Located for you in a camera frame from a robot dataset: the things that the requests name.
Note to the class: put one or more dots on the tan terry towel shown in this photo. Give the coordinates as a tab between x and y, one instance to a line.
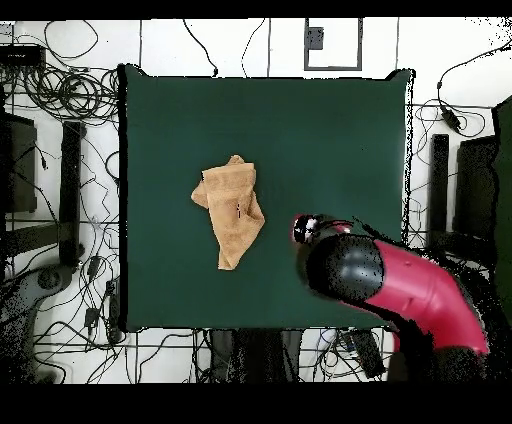
232	208

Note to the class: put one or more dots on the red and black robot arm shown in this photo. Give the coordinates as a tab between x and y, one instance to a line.
416	288

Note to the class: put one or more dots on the flat black device box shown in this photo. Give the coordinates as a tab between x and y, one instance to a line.
20	56

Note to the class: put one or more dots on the black power strip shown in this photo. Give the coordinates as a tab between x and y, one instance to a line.
364	354

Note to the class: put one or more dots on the long black bar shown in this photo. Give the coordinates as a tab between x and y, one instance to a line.
71	192
439	184

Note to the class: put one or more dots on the dark green table cloth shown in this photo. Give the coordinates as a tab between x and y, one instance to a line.
180	120

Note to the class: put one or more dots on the large black box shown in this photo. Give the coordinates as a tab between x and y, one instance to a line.
476	188
20	168

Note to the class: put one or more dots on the black power adapter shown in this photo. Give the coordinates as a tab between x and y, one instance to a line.
450	118

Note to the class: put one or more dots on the dark grey square plate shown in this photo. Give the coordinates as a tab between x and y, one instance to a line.
315	38

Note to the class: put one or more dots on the dark green draped cloth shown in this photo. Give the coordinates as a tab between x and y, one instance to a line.
504	180

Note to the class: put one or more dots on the small black plug adapter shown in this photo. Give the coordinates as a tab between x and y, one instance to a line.
91	317

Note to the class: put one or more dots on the dark stand base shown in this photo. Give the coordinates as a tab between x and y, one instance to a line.
48	278

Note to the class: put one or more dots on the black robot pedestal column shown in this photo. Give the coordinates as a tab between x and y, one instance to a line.
256	356

